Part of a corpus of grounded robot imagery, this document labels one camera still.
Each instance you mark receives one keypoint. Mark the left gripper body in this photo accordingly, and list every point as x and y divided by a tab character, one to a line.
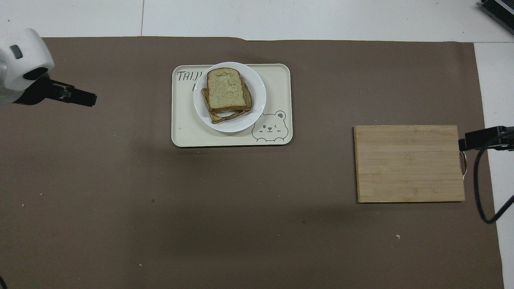
38	92

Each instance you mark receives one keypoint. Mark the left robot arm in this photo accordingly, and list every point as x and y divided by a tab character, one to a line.
24	52

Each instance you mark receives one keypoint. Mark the white round plate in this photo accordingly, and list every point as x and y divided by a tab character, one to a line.
257	94

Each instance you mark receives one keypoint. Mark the cream tray with bear drawing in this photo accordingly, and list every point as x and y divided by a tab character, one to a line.
188	128

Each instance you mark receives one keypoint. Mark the toasted bread slice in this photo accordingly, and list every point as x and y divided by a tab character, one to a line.
207	105
249	99
225	88

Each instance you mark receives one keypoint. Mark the wooden cutting board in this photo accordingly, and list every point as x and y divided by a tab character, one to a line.
407	164

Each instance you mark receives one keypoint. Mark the dark grey device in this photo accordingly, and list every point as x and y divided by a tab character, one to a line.
500	9

